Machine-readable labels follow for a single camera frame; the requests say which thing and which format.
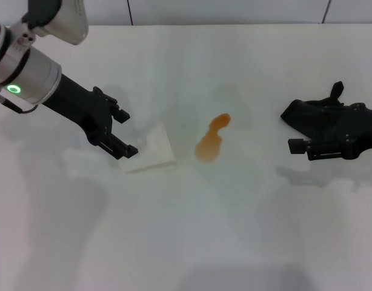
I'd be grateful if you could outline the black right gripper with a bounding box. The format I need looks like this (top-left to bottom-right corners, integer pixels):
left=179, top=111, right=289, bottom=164
left=288, top=102, right=372, bottom=162

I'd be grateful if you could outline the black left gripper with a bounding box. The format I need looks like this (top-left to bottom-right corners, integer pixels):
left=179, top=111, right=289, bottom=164
left=42, top=73, right=139, bottom=161

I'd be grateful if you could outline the brown water stain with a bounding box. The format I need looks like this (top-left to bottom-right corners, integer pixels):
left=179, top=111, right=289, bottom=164
left=194, top=113, right=232, bottom=164

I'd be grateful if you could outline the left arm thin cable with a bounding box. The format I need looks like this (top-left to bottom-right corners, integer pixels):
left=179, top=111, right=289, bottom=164
left=0, top=93, right=42, bottom=115

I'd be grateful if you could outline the dark blue rag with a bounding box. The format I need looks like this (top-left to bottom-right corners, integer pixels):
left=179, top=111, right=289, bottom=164
left=279, top=81, right=356, bottom=143

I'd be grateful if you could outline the white paper cup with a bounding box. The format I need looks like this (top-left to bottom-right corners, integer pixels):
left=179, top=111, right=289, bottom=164
left=118, top=122, right=178, bottom=175

